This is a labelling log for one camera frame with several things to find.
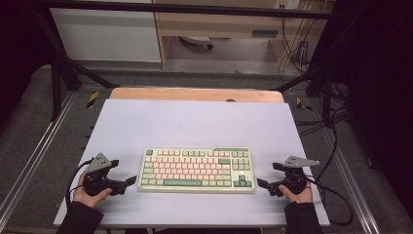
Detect black metal frame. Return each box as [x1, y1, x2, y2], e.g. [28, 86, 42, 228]
[30, 0, 350, 122]

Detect aluminium rail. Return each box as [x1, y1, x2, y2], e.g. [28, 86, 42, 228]
[319, 125, 382, 234]
[0, 92, 79, 225]

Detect cream pink green keyboard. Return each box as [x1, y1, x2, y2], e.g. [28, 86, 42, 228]
[137, 145, 256, 195]

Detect black floor cables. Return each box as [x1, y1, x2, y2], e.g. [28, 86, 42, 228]
[293, 82, 350, 183]

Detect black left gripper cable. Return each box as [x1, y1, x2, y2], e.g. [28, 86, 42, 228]
[64, 157, 95, 210]

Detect wooden table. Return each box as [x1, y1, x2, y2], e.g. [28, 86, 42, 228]
[109, 87, 286, 104]

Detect white cabinet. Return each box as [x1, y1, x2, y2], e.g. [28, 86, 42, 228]
[49, 0, 163, 63]

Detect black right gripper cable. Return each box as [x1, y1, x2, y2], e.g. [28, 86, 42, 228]
[303, 175, 355, 227]

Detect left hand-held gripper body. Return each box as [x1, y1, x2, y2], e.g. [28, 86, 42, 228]
[82, 152, 130, 197]

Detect white board sheet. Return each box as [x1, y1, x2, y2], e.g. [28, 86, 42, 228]
[53, 98, 331, 228]

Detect grey chair base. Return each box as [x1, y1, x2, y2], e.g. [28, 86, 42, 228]
[179, 35, 214, 51]

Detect yellow black striped tape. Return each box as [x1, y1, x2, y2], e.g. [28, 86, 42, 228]
[295, 97, 314, 112]
[86, 91, 100, 109]

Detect bundle of hanging cables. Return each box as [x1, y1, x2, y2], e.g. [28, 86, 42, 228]
[281, 0, 329, 74]

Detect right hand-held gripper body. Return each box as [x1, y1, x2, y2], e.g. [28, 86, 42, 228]
[268, 155, 320, 198]

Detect person's right hand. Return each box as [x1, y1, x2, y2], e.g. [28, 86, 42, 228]
[278, 181, 315, 205]

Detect person's left hand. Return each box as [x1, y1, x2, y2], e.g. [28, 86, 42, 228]
[72, 185, 113, 210]

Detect light wooden desk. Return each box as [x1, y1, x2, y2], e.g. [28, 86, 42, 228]
[151, 0, 335, 72]

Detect white wall socket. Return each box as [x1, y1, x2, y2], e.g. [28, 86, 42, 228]
[273, 0, 301, 11]

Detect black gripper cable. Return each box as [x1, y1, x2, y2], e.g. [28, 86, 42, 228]
[303, 175, 355, 227]
[64, 157, 95, 210]

